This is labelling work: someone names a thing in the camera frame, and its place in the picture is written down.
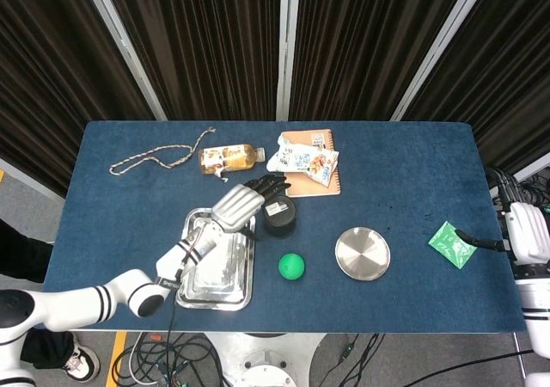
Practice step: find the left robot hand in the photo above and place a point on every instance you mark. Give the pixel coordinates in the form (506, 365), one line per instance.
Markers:
(236, 206)

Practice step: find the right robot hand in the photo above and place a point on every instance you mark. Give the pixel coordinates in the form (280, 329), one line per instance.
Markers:
(530, 232)

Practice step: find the black cylindrical jar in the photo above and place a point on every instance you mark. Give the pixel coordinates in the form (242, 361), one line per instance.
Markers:
(279, 223)

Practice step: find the green ball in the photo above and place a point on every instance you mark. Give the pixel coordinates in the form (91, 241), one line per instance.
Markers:
(291, 266)

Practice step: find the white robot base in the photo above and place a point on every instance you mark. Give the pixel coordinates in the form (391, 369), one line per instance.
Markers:
(266, 361)

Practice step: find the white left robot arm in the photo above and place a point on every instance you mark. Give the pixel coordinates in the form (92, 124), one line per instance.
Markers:
(64, 305)

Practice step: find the yellow tea bottle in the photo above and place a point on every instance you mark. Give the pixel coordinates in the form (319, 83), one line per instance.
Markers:
(232, 159)

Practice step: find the tan spiral notebook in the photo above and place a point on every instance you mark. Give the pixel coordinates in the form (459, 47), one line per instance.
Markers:
(309, 187)

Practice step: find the rectangular steel tray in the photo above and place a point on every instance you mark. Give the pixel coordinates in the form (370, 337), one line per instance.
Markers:
(223, 284)

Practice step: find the white crumpled snack packet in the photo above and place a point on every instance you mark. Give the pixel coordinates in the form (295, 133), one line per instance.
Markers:
(301, 159)

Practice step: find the green sachet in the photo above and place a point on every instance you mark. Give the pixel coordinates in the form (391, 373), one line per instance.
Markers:
(451, 245)

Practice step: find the blue table cloth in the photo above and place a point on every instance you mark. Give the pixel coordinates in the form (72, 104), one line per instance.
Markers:
(129, 215)

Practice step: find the round steel plate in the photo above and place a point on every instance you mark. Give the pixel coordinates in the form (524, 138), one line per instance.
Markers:
(362, 253)

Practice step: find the orange object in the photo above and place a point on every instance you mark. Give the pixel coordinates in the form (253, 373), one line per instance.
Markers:
(155, 338)

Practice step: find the dark brown curtain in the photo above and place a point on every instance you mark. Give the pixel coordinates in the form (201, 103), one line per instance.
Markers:
(507, 60)
(365, 38)
(51, 60)
(193, 38)

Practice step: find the white black sneaker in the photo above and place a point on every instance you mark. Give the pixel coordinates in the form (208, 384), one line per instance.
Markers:
(83, 361)

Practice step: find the black trouser leg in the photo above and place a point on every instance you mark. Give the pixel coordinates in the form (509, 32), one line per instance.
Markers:
(21, 253)
(47, 348)

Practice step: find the white partition post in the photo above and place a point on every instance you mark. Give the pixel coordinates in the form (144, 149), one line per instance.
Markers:
(535, 167)
(125, 47)
(440, 47)
(287, 47)
(30, 179)

